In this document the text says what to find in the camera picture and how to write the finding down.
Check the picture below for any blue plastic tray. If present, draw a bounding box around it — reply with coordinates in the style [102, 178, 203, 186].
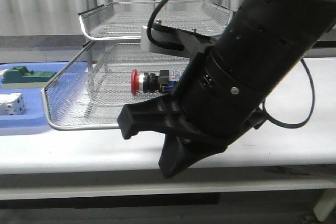
[1, 61, 88, 128]

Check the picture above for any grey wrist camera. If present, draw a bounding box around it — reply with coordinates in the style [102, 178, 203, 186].
[140, 24, 219, 59]

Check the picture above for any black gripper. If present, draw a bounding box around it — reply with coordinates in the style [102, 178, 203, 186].
[117, 47, 266, 178]

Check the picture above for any green and beige electrical module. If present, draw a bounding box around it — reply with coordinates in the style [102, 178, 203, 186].
[1, 66, 56, 89]

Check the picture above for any red emergency stop push button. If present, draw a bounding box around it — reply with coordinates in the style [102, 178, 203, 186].
[130, 69, 183, 95]

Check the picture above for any silver metal rack frame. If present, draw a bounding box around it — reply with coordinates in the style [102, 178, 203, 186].
[81, 0, 238, 119]

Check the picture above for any silver mesh tray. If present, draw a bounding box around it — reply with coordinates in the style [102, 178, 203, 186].
[87, 72, 160, 107]
[41, 41, 189, 130]
[79, 0, 234, 40]

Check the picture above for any grey stone counter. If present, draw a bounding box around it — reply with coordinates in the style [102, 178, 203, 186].
[0, 8, 336, 50]

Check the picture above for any white circuit breaker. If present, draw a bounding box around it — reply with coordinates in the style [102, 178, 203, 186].
[1, 93, 26, 115]

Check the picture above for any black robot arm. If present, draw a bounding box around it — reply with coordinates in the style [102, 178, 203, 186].
[117, 0, 335, 178]

